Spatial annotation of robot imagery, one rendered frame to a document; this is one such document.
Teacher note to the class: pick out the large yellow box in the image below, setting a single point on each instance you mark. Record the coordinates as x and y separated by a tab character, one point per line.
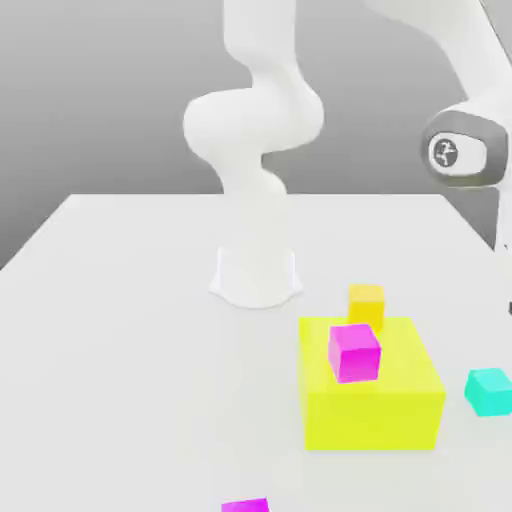
376	412

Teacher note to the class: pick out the small cyan cube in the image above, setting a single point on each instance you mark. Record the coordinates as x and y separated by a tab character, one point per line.
490	394

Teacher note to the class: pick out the small magenta cube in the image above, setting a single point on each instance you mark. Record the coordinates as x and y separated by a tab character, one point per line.
354	354
244	506

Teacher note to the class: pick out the small orange cube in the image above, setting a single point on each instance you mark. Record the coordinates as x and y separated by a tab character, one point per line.
366	306

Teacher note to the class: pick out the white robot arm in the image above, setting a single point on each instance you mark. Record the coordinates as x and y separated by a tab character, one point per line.
256	120

